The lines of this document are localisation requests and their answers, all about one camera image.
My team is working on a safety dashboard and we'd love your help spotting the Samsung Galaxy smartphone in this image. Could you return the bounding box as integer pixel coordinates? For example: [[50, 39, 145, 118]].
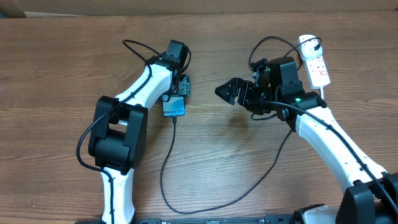
[[162, 95, 185, 117]]

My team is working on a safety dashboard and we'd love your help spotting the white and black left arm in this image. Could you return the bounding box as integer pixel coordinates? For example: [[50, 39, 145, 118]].
[[88, 40, 191, 223]]

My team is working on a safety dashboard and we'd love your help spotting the white charger plug adapter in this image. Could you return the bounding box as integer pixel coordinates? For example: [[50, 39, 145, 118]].
[[298, 34, 323, 61]]

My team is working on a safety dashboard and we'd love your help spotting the black USB charging cable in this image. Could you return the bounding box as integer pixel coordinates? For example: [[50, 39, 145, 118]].
[[159, 35, 323, 215]]

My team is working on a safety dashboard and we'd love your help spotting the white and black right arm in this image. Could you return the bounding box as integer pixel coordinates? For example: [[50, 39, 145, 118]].
[[215, 57, 397, 223]]

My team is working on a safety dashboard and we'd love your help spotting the white power strip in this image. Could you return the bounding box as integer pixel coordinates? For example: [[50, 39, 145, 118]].
[[304, 56, 331, 90]]

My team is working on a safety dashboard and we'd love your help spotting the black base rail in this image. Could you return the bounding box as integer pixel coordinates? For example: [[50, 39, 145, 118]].
[[74, 213, 312, 224]]

